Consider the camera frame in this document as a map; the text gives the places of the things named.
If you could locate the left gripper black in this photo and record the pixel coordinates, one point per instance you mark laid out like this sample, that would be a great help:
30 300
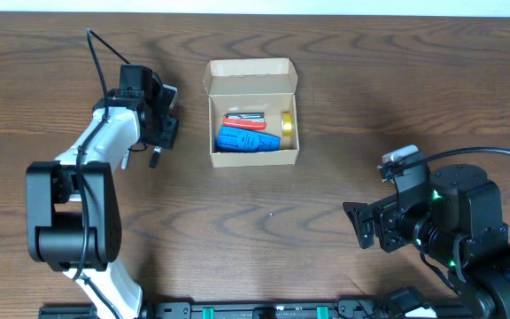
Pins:
166 131

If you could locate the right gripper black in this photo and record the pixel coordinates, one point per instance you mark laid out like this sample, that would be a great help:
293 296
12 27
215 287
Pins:
382 224

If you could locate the black whiteboard marker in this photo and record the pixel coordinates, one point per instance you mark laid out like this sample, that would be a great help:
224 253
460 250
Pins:
155 156

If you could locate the blue plastic tool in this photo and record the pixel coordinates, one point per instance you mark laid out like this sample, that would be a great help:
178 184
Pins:
244 140

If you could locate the red black stapler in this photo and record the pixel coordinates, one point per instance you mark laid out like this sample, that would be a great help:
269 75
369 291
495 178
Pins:
250 121

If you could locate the yellow tape roll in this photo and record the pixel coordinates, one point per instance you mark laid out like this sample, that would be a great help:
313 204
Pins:
287 124

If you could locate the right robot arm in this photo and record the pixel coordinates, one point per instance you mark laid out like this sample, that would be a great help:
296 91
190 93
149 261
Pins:
452 215

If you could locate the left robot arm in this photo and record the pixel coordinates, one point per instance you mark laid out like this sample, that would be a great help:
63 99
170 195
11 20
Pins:
73 216

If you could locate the black cap Sharpie marker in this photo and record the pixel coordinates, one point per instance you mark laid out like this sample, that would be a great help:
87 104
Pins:
125 160

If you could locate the open cardboard box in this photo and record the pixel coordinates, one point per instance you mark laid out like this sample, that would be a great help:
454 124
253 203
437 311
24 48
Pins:
257 85

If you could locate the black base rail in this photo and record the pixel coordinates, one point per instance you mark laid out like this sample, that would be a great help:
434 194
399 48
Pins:
338 309

